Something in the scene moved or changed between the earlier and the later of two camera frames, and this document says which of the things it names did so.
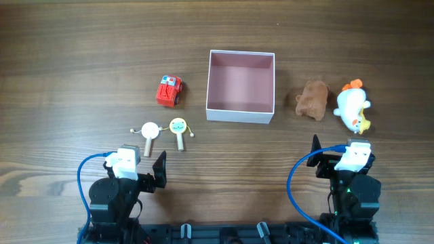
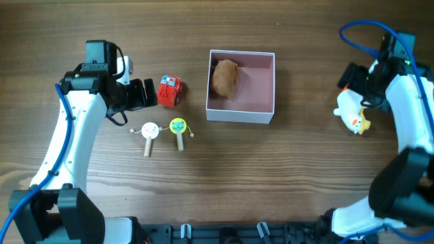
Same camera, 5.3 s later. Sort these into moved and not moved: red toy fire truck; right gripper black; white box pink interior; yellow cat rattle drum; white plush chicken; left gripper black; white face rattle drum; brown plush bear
Moved: right gripper black; left gripper black; brown plush bear
Not moved: red toy fire truck; yellow cat rattle drum; white plush chicken; white box pink interior; white face rattle drum
